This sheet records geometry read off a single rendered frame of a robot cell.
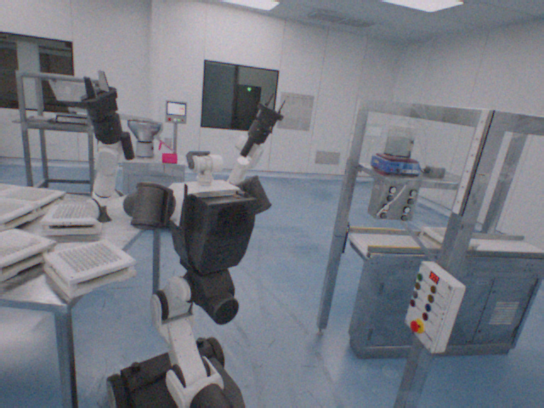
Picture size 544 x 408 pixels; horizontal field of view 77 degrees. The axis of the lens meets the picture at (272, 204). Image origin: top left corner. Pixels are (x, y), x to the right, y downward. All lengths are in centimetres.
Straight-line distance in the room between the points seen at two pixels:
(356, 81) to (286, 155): 203
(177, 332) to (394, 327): 138
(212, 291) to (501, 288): 200
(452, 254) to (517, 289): 155
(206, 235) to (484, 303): 205
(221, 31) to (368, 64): 294
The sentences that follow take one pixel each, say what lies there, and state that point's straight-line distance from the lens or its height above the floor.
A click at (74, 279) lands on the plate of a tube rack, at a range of 138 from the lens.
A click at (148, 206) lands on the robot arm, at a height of 118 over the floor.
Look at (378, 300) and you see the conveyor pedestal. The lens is 229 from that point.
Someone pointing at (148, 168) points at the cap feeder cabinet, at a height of 70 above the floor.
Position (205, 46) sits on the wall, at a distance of 658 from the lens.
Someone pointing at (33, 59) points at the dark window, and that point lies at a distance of 680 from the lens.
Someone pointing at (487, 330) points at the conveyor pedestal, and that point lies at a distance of 292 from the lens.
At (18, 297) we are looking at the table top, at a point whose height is 83.
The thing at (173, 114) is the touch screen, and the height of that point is 124.
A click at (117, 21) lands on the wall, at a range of 661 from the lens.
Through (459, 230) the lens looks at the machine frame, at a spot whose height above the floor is 122.
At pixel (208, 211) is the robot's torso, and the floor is 120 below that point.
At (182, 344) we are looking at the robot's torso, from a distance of 179.
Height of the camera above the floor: 158
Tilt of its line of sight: 18 degrees down
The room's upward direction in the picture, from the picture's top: 7 degrees clockwise
